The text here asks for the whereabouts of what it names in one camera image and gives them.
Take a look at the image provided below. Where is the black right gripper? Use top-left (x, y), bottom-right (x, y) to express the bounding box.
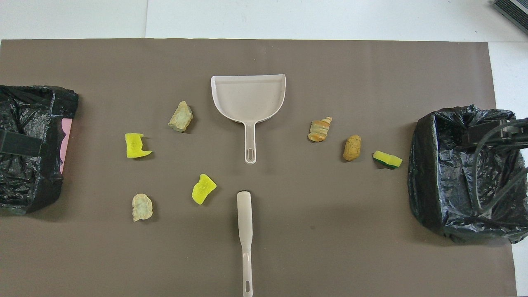
top-left (462, 118), bottom-right (528, 146)

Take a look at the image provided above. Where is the yellow sponge green backing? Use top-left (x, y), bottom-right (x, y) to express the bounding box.
top-left (191, 174), bottom-right (217, 205)
top-left (372, 151), bottom-right (403, 169)

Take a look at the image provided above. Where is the notched yellow sponge piece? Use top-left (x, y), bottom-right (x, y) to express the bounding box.
top-left (125, 133), bottom-right (153, 159)

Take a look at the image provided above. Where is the brown toy croquette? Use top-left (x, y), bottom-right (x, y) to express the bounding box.
top-left (343, 135), bottom-right (362, 162)

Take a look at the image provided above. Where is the toy croissant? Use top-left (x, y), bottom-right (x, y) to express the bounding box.
top-left (132, 193), bottom-right (153, 222)
top-left (308, 117), bottom-right (333, 143)

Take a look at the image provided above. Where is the beige plastic dustpan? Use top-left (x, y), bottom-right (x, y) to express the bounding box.
top-left (211, 74), bottom-right (286, 165)

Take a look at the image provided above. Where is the black bag lined pink bin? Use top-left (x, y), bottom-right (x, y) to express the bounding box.
top-left (0, 85), bottom-right (79, 215)

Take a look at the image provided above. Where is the dark grey ribbed device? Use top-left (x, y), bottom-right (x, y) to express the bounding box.
top-left (493, 0), bottom-right (528, 34)

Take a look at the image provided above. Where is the brown table mat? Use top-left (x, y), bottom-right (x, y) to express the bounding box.
top-left (0, 38), bottom-right (518, 297)

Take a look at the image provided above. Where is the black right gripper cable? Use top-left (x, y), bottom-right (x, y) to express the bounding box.
top-left (471, 124), bottom-right (528, 215)

